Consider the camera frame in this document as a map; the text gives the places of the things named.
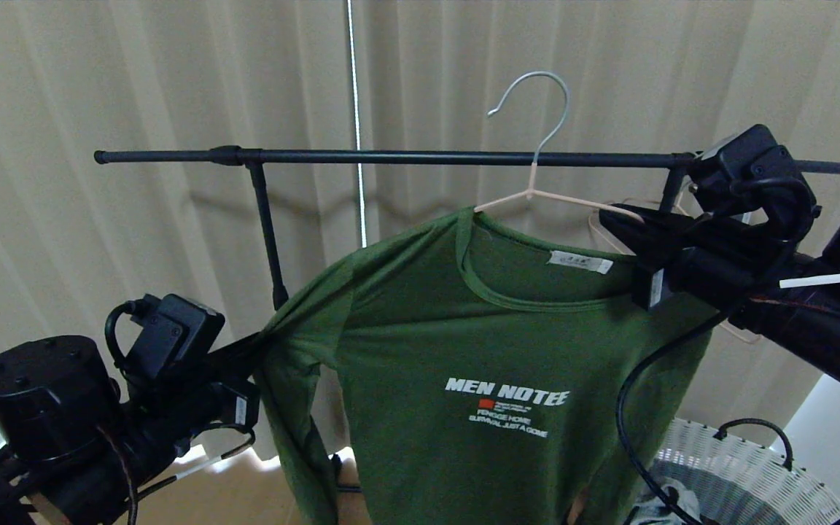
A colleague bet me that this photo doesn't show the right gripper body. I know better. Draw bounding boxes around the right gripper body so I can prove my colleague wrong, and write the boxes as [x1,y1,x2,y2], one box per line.
[631,246,754,314]

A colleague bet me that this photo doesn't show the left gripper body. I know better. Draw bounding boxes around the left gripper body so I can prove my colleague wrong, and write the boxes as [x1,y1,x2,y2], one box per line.
[145,363,262,457]

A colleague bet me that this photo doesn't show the pink clothes hanger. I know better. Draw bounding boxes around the pink clothes hanger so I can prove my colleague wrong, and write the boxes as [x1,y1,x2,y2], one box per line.
[588,197,765,343]
[474,71,645,224]

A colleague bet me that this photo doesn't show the pale grey shorts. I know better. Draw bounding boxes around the pale grey shorts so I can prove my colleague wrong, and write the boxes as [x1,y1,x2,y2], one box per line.
[635,487,705,525]

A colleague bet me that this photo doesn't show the green long-sleeved shirt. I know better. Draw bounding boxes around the green long-sleeved shirt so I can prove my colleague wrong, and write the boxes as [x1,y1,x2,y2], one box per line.
[256,206,718,525]

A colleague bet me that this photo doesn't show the white laundry basket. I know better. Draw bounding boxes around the white laundry basket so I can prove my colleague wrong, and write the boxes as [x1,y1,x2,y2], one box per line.
[639,418,840,525]

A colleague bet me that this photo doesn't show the black clothes rack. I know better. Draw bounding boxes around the black clothes rack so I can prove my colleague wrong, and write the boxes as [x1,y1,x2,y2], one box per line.
[94,146,840,311]

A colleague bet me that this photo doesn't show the beige curtain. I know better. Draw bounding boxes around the beige curtain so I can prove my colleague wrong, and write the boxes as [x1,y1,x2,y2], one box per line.
[0,0,840,467]

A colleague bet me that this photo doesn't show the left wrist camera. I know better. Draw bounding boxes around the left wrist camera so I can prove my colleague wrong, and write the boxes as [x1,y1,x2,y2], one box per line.
[125,294,226,387]

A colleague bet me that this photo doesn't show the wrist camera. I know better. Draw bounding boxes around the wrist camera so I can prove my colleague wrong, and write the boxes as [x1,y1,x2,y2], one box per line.
[688,124,822,243]
[125,294,226,387]

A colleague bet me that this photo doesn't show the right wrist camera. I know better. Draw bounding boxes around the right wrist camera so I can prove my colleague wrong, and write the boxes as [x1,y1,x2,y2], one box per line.
[688,124,822,243]

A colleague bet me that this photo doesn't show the black cable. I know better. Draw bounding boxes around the black cable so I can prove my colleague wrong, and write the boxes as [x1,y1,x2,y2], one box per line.
[615,177,822,525]
[104,300,147,369]

